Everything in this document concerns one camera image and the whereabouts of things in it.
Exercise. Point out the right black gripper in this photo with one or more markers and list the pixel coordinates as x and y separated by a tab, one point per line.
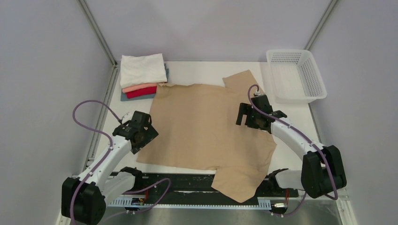
245	109

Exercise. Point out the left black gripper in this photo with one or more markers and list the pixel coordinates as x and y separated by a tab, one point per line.
150	133

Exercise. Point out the beige t shirt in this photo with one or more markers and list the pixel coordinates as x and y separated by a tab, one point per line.
197	129

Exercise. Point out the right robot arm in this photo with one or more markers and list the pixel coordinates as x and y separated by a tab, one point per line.
322	171

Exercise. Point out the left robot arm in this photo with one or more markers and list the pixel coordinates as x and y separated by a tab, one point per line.
85	197

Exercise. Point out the blue-grey folded t shirt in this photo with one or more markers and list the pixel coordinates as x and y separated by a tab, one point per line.
123	97

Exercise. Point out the white plastic basket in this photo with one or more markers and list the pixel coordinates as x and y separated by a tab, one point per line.
295	77

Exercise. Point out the pink folded t shirt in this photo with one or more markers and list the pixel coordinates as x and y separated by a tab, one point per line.
138	87

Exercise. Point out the red folded t shirt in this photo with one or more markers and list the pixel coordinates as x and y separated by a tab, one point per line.
142	93

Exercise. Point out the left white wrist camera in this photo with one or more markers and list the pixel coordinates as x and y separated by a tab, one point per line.
126	117

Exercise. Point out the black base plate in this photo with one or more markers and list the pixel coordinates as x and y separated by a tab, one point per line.
196	189

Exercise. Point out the right aluminium frame post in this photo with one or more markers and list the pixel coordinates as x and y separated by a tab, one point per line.
321	23

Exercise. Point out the aluminium frame post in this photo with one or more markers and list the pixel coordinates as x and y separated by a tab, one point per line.
321	23
96	29

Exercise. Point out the slotted grey cable duct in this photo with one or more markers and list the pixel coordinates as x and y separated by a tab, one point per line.
127	202

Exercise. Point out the left aluminium frame post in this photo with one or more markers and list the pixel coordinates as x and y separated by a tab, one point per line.
96	29

